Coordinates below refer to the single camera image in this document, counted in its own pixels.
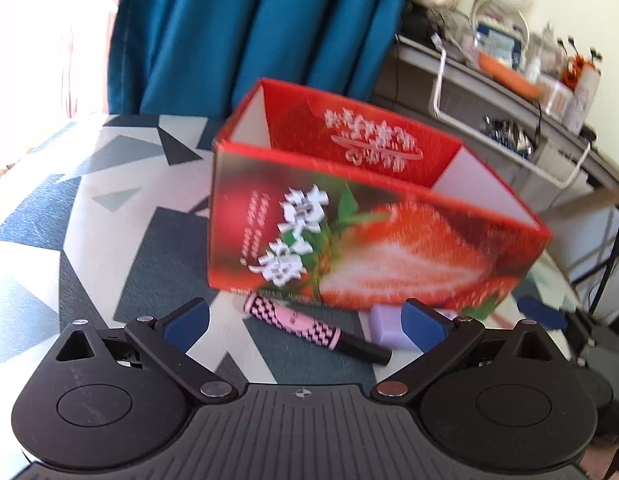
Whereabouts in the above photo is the pink black checkered pen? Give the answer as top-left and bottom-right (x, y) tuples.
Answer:
(244, 294), (392, 366)

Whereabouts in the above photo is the grey desk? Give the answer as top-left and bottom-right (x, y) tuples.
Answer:
(371, 34), (619, 311)

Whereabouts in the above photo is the blue silver snack bag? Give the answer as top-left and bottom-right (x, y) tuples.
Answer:
(480, 116), (535, 159)

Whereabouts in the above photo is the red strawberry cardboard box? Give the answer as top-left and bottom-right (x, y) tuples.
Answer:
(208, 79), (551, 311)

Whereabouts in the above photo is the cotton swab container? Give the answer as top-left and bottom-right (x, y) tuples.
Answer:
(536, 74), (573, 122)

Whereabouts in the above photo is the white spray bottle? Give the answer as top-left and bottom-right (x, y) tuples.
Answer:
(562, 64), (600, 134)

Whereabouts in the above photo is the orange plate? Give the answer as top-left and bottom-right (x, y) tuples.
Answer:
(477, 52), (541, 101)

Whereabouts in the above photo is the clear box blue label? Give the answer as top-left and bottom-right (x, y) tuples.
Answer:
(477, 23), (523, 70)

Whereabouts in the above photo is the blue curtain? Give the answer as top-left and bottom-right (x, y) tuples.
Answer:
(108, 0), (406, 118)

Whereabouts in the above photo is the white wire basket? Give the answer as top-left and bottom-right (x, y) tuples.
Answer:
(429, 48), (591, 190)

